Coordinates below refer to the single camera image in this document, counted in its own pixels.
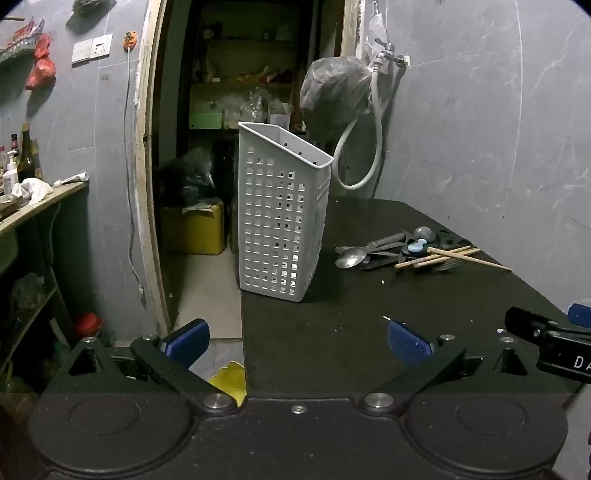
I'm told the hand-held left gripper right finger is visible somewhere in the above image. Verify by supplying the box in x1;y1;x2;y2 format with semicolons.
360;320;541;414

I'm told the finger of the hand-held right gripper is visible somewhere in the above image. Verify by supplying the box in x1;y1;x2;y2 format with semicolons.
505;306;573;344
568;302;591;328

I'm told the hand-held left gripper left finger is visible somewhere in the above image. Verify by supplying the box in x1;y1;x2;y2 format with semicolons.
55;318;236;414

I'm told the dark-handled knife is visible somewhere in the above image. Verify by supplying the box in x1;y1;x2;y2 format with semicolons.
360;251;407;271

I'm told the plain wooden chopstick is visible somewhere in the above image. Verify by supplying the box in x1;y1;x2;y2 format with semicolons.
427;248;512;271

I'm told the large metal spoon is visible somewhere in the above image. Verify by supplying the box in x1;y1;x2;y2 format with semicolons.
335;246;407;270

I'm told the white perforated utensil basket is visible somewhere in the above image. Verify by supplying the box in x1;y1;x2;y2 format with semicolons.
238;122;334;303

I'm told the yellow dustpan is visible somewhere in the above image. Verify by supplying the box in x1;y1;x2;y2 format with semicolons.
208;362;247;409

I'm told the red-capped bottle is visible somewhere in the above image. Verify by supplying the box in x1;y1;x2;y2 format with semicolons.
74;313;105;344

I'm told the yellow plastic container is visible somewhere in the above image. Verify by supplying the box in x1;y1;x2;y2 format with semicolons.
164;198;225;256

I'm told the wooden side shelf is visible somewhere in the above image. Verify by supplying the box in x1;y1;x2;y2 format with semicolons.
0;181;88;370

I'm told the white cloth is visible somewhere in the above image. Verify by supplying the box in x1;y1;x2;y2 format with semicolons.
10;178;55;204

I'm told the green box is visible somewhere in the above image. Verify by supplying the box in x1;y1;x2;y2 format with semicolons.
189;112;223;131

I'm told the white pump bottle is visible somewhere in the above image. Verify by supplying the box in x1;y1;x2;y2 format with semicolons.
2;150;19;195

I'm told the dark glass bottle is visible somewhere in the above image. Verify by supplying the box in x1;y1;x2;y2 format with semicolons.
17;122;38;183

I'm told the clear plastic food bag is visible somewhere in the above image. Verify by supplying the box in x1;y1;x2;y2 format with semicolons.
235;88;271;123

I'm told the black hanging plastic bag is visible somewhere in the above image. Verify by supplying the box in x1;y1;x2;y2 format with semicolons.
300;56;374;139

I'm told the pantry shelf unit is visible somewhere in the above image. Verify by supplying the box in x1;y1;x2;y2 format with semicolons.
187;28;303;139

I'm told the red plastic bag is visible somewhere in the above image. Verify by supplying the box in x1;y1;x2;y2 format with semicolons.
25;34;57;90

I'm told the translucent hanging plastic bag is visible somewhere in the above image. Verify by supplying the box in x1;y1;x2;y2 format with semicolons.
367;2;386;51

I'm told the wooden door frame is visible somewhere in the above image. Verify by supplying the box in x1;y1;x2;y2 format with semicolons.
134;0;365;333

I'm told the white hose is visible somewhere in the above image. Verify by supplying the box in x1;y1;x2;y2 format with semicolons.
332;62;385;190

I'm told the white wall cable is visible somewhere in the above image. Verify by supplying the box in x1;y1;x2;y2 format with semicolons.
123;46;146;305

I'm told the metal wall faucet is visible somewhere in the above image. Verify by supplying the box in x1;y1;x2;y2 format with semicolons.
372;39;409;70

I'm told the white wall switch plate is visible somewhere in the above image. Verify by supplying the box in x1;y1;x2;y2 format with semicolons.
71;33;114;63

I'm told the metal wall rack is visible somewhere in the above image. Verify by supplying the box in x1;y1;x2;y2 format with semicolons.
0;18;47;65

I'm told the dark mesh bag on wall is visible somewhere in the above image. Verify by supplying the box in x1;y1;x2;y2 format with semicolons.
73;0;116;17

